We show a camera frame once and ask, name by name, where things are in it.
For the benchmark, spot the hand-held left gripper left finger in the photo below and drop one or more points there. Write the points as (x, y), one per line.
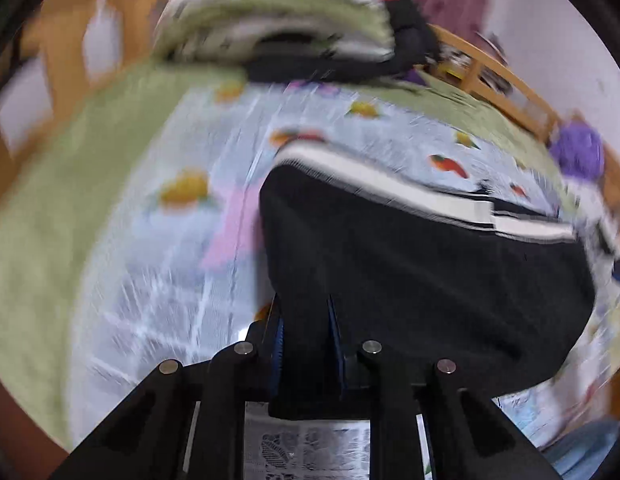
(277, 355)

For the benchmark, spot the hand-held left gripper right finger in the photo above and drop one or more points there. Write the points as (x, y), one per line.
(338, 360)

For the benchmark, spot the black pants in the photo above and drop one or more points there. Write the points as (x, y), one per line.
(415, 270)

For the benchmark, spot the fruit print plastic tablecloth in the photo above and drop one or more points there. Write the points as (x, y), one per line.
(164, 260)

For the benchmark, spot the person's leg in blue jeans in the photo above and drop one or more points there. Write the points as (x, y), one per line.
(585, 450)

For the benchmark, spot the white flower print pillow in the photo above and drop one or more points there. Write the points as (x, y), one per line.
(585, 200)

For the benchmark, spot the purple plush toy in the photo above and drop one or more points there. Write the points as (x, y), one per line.
(577, 150)

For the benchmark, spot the black jacket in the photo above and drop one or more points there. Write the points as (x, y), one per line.
(410, 35)

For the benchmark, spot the folded white flower print quilt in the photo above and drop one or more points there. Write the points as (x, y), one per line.
(270, 15)

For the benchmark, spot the wooden bed frame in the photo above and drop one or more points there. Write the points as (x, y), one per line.
(59, 35)

